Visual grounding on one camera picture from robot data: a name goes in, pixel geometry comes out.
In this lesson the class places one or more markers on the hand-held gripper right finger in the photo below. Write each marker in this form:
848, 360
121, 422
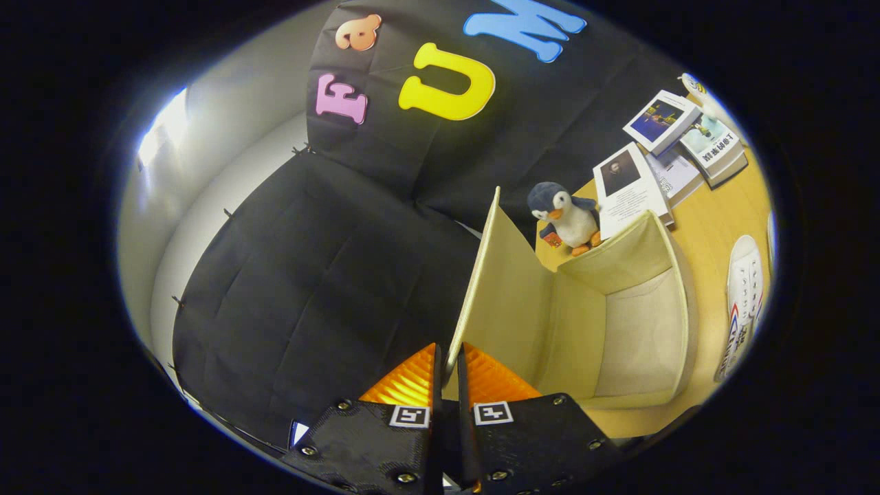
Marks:
464, 412

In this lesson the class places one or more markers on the white canvas shoe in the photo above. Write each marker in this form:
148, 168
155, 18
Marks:
771, 240
746, 289

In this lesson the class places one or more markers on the black backdrop cloth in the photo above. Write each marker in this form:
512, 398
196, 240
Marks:
309, 275

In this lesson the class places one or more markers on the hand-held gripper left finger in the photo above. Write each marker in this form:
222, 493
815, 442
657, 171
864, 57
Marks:
438, 412

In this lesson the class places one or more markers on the book with portrait cover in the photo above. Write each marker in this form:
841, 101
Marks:
629, 185

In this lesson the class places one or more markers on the beige fabric storage box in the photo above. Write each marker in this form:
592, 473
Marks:
639, 337

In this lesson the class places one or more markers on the book with blue picture cover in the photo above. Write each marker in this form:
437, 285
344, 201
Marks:
660, 120

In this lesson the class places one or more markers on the book with teal cover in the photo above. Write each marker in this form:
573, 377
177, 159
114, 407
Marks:
711, 144

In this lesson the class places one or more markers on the white book with text cover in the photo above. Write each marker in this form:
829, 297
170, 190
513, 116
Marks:
677, 175

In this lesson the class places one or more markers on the grey penguin plush toy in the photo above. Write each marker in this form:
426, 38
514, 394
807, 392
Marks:
570, 220

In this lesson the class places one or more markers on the white duck plush toy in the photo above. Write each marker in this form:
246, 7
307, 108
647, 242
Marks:
708, 103

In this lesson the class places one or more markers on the thick plain white book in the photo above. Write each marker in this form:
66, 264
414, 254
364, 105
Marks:
732, 172

